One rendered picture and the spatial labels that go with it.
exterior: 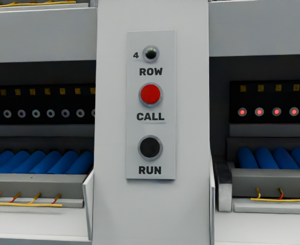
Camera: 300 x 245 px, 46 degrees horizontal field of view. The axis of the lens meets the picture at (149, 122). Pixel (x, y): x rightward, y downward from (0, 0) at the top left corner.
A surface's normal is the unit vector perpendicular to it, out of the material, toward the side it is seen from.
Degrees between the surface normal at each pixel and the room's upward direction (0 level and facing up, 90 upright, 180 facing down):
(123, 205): 90
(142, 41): 90
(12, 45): 112
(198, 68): 90
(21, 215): 22
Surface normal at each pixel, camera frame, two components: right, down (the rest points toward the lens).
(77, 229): -0.04, -0.96
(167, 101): -0.13, -0.10
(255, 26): -0.12, 0.28
